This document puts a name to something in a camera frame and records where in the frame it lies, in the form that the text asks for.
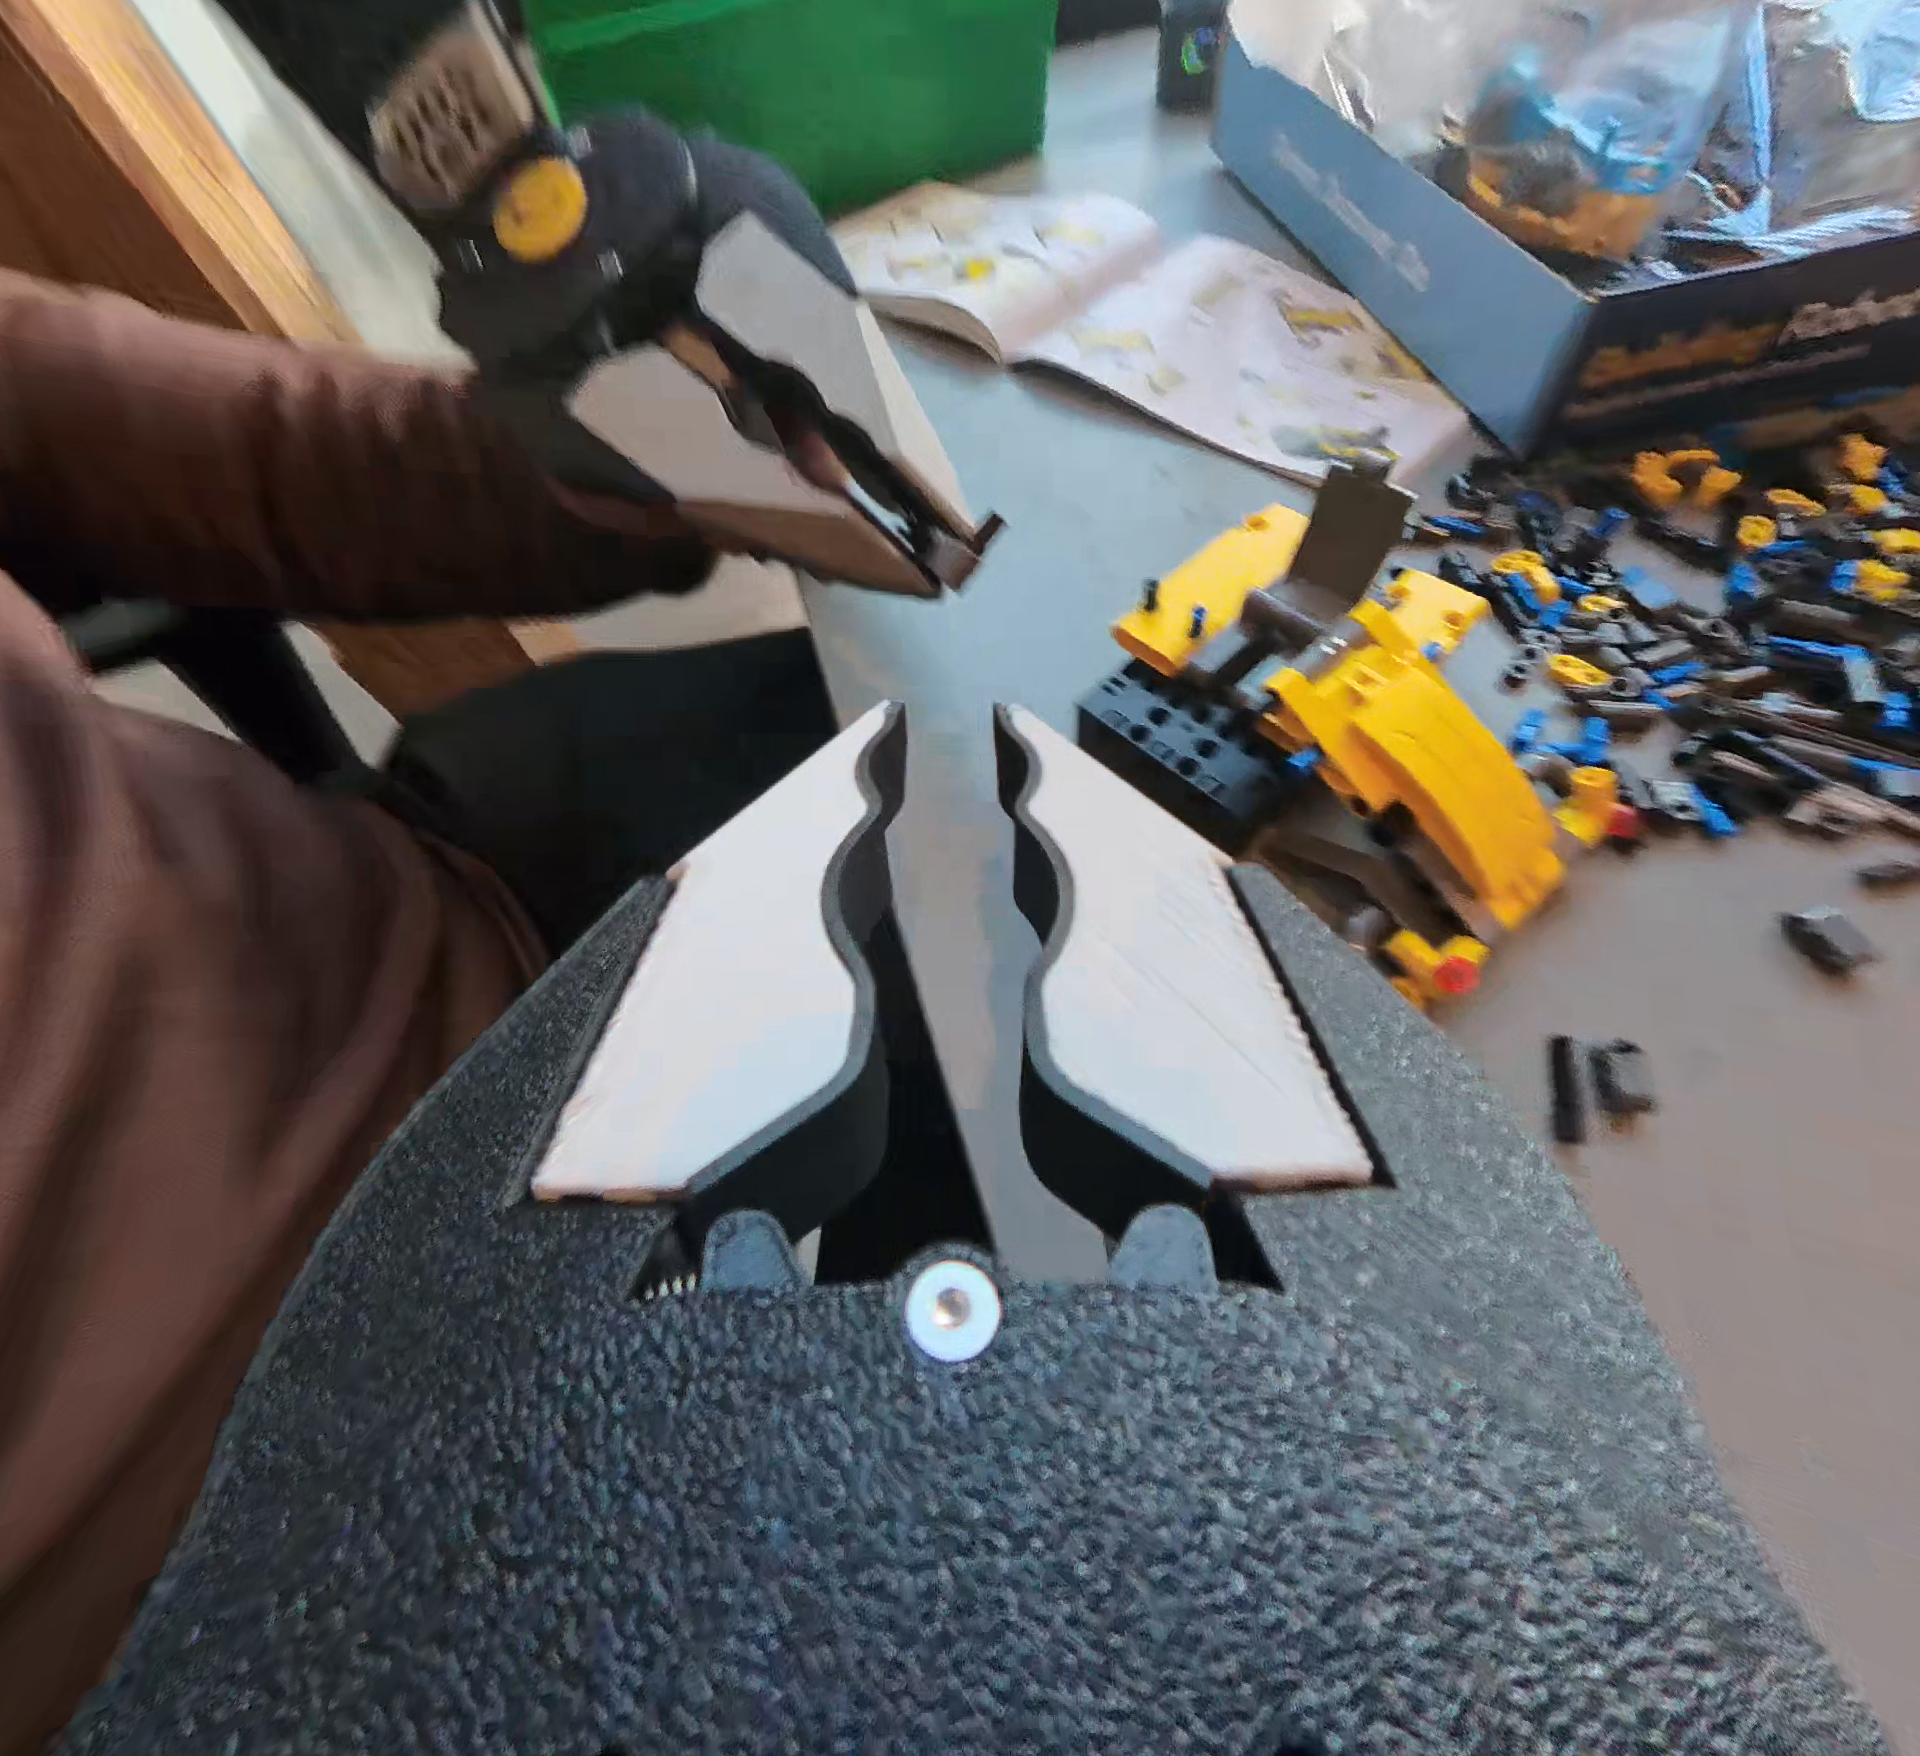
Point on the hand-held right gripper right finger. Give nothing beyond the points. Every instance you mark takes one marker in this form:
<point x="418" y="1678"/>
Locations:
<point x="1185" y="1020"/>

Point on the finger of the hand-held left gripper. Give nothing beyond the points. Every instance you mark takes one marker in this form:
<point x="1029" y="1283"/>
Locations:
<point x="811" y="324"/>
<point x="686" y="451"/>

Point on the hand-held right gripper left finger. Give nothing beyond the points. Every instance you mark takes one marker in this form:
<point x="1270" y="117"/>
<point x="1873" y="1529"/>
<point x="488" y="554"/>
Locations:
<point x="719" y="1034"/>

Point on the yellow curved toy arm assembly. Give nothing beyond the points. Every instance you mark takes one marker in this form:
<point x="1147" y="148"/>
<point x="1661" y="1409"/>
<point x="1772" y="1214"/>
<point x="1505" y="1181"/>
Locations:
<point x="1441" y="768"/>

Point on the grey desk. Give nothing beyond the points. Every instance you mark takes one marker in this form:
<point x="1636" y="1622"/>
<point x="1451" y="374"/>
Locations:
<point x="1726" y="1264"/>

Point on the green storage bin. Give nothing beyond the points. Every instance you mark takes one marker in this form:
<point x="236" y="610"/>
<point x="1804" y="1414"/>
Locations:
<point x="778" y="59"/>

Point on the black battery box base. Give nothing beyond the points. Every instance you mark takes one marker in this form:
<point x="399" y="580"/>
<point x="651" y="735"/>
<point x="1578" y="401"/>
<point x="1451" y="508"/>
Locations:
<point x="1168" y="735"/>

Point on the person's black trousers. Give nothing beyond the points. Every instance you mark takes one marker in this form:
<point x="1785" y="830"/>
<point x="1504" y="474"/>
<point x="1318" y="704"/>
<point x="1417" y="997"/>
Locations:
<point x="603" y="768"/>

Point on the open instruction booklet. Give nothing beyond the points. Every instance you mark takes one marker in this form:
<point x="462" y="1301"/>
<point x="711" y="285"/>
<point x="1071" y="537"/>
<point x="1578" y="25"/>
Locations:
<point x="1168" y="332"/>

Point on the black pin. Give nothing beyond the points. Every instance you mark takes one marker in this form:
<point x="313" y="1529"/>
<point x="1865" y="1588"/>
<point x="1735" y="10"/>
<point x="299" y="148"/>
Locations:
<point x="1571" y="1087"/>

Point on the grey cross-hole connector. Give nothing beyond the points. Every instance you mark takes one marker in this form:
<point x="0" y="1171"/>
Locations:
<point x="1622" y="1077"/>

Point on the black small device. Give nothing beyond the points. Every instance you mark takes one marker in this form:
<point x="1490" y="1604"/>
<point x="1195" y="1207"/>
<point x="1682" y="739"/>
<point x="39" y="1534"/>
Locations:
<point x="1195" y="43"/>

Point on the person's brown top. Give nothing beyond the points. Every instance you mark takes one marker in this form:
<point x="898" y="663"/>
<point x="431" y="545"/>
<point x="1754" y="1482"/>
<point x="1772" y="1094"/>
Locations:
<point x="179" y="1112"/>

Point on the brown wooden furniture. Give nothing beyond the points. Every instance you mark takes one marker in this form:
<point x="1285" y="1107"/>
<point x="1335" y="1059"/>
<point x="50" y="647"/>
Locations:
<point x="90" y="92"/>

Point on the blue building kit box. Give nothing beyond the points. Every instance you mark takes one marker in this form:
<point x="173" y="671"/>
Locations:
<point x="1393" y="242"/>

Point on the grey rounded brick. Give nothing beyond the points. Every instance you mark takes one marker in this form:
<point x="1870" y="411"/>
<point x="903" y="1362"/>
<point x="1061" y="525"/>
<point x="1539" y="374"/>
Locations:
<point x="1825" y="940"/>

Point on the pile of small building parts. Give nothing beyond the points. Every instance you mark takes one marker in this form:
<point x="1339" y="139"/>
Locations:
<point x="1767" y="647"/>

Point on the clear plastic bags with parts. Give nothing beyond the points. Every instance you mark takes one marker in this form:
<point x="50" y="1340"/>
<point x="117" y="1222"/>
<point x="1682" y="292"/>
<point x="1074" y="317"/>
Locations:
<point x="1500" y="16"/>

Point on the black chair frame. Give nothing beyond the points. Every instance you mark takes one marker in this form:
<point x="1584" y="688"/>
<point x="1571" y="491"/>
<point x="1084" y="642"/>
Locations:
<point x="227" y="683"/>

